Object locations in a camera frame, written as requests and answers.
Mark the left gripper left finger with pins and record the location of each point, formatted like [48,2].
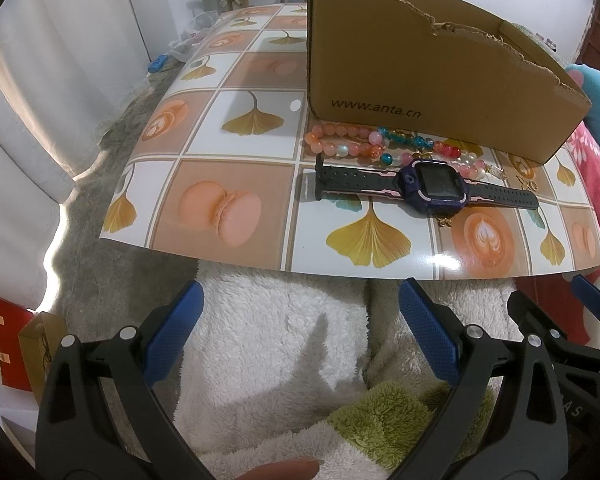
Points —
[99,416]

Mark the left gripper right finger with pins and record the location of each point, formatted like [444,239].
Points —
[526,436]

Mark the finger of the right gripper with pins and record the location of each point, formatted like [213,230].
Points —
[576,367]
[587,293]

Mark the purple kids smartwatch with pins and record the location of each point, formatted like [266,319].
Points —
[428,186]

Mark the person's fingertip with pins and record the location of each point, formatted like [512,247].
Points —
[302,468]

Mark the pink floral blanket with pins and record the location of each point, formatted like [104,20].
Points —
[576,172]

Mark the brown paper bag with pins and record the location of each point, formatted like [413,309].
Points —
[38,341]

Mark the red gift bag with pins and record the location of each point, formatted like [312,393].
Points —
[12,319]

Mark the white green fluffy blanket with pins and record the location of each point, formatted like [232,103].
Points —
[283,366]

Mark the ginkgo macaron patterned mat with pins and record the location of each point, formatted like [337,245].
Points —
[224,171]

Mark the brown cardboard box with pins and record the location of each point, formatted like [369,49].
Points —
[441,67]

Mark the white curtain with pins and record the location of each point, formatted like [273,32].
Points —
[67,70]

